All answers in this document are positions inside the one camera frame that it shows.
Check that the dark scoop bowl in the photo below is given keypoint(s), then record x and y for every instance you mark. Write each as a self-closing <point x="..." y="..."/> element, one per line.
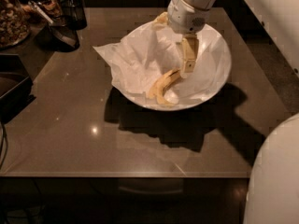
<point x="64" y="38"/>

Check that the black tray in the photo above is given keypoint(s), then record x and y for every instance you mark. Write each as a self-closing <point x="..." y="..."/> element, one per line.
<point x="15" y="87"/>

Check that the black mesh cup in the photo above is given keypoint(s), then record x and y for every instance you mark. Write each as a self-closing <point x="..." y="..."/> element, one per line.
<point x="74" y="11"/>

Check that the yellow banana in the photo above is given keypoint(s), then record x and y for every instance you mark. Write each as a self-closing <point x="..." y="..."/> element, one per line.
<point x="161" y="84"/>

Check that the small snack jar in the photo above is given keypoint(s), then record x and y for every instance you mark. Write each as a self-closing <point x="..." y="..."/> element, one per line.
<point x="52" y="8"/>

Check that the white bowl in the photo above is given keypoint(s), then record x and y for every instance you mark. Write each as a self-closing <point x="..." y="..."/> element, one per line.
<point x="211" y="66"/>

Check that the white crumpled paper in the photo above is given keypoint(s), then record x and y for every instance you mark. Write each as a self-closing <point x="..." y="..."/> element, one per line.
<point x="140" y="59"/>

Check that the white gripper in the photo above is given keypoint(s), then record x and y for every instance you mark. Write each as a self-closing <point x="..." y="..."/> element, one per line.
<point x="186" y="17"/>

